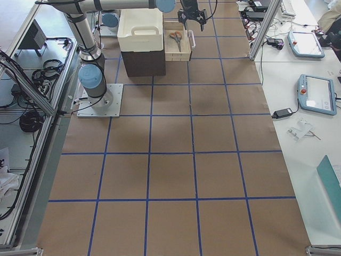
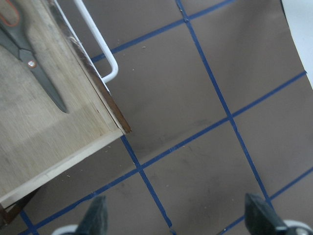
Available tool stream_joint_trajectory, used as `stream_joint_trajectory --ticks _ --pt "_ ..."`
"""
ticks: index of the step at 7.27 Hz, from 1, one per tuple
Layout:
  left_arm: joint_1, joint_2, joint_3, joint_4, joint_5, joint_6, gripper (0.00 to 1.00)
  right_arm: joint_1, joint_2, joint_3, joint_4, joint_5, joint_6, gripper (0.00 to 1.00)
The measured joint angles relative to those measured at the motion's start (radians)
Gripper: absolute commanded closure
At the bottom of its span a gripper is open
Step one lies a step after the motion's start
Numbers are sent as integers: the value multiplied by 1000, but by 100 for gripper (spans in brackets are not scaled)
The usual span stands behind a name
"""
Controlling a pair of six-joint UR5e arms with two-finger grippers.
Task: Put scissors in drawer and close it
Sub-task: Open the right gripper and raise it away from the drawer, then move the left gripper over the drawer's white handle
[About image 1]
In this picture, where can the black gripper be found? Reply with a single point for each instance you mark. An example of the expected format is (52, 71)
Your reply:
(191, 4)

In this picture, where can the orange grey scissors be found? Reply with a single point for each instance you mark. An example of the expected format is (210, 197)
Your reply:
(176, 35)

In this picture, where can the light wooden drawer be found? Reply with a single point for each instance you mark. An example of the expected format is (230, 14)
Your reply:
(187, 43)

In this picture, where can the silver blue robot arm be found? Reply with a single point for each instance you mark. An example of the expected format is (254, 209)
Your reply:
(110, 19)
(90, 53)

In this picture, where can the cream plastic tray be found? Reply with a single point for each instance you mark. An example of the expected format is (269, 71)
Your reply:
(140, 30)

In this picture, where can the dark brown wooden cabinet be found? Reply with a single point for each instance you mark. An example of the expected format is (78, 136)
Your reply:
(139, 64)

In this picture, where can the blue teach pendant far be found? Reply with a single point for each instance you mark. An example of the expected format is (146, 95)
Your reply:
(305, 45)

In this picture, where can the blue teach pendant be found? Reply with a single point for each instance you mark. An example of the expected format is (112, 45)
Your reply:
(305, 45)
(317, 94)

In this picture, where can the black power adapter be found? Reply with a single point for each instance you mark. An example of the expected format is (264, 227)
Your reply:
(282, 113)

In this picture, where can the blue teach pendant near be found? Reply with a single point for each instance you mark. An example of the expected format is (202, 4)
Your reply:
(317, 94)

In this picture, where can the grey metal box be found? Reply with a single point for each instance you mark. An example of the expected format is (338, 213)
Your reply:
(34, 39)

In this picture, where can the teal folder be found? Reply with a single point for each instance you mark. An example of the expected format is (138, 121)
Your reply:
(329, 180)

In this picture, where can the white crumpled cloth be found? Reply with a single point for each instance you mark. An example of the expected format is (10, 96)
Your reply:
(9, 181)

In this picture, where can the aluminium frame post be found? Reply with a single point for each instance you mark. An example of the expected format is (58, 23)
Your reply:
(269, 16)

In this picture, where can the clear plastic bracket parts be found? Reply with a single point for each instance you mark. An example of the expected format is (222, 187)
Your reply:
(302, 130)

